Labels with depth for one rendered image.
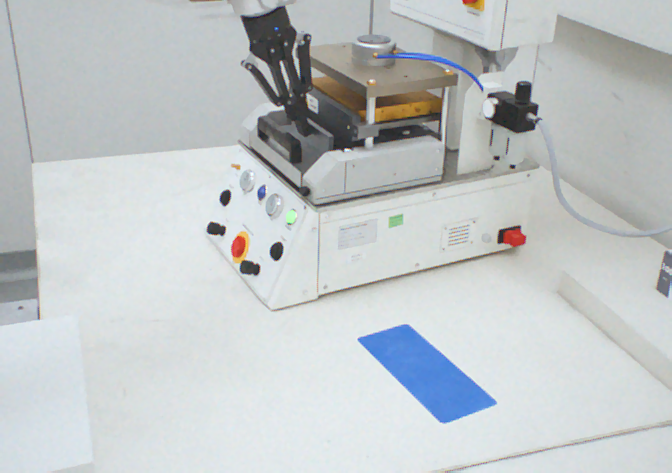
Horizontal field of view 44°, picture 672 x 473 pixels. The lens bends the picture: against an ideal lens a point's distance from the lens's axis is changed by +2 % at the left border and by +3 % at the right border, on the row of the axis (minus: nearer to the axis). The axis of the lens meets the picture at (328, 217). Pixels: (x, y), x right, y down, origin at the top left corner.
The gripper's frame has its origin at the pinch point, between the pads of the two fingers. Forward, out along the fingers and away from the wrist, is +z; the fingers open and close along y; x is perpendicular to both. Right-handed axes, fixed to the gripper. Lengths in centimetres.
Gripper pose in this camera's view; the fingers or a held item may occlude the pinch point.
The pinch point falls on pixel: (299, 116)
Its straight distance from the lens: 145.4
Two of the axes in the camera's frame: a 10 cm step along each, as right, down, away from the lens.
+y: -8.4, 4.7, -2.5
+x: 4.6, 4.0, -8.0
